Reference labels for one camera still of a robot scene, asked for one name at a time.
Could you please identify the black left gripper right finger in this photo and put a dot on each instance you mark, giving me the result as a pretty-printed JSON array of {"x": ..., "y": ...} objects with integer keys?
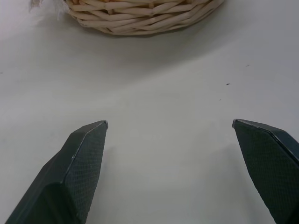
[{"x": 268, "y": 168}]

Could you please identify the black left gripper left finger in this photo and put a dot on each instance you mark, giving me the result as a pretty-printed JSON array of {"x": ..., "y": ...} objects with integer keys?
[{"x": 70, "y": 177}]

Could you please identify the woven wicker basket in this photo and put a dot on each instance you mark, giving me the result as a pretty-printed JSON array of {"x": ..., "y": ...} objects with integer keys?
[{"x": 144, "y": 16}]

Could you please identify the white frayed cloth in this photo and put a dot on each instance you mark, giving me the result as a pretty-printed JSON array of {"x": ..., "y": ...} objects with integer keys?
[{"x": 51, "y": 7}]

